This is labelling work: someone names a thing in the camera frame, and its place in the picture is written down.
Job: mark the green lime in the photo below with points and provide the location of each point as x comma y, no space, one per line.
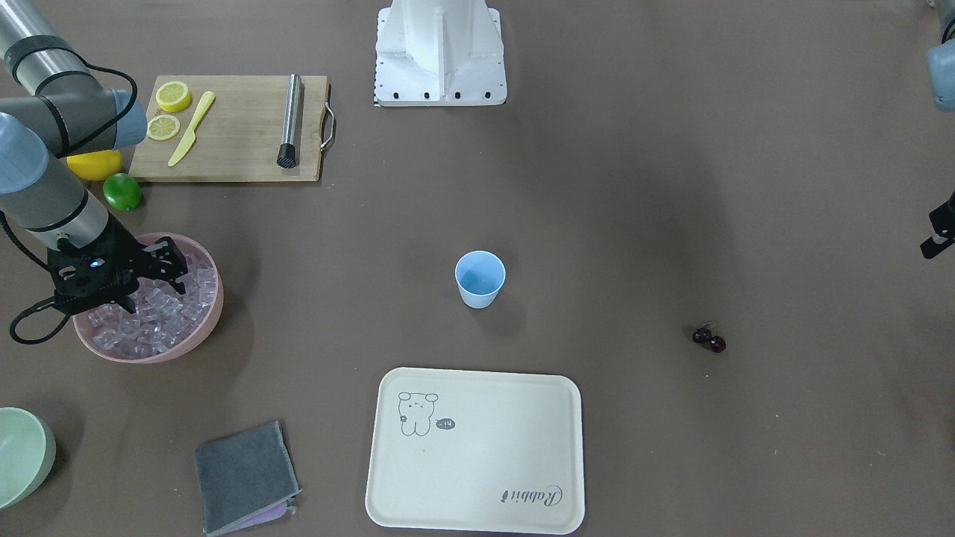
122,192

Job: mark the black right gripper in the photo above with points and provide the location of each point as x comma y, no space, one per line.
121,256

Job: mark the grey folded cloth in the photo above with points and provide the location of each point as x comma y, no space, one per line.
245,480

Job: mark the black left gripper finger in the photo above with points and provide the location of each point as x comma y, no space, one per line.
942,223

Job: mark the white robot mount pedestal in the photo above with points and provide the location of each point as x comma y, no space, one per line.
439,54

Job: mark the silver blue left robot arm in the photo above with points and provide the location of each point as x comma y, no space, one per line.
940,66

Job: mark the dark red cherry pair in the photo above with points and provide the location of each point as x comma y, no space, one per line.
706,335

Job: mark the lemon half slice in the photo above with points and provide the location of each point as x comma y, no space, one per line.
173,96

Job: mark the light blue plastic cup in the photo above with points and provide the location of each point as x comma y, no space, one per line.
479,277

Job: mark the whole yellow lemon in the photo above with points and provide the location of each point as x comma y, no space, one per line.
96,165

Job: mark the mint green bowl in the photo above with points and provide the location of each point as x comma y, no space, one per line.
28,449

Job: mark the cream rabbit serving tray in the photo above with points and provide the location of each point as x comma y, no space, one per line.
486,451

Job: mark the pink bowl of ice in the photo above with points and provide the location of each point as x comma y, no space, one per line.
165,324

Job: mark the steel muddler black tip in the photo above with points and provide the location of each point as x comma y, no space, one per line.
288,152

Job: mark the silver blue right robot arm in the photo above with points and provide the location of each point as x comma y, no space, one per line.
66,111

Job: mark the yellow plastic knife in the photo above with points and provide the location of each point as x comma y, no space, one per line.
189,138

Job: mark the thin lemon slice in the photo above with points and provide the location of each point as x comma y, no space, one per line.
163,127

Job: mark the wooden cutting board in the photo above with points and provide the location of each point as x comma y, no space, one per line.
239,138

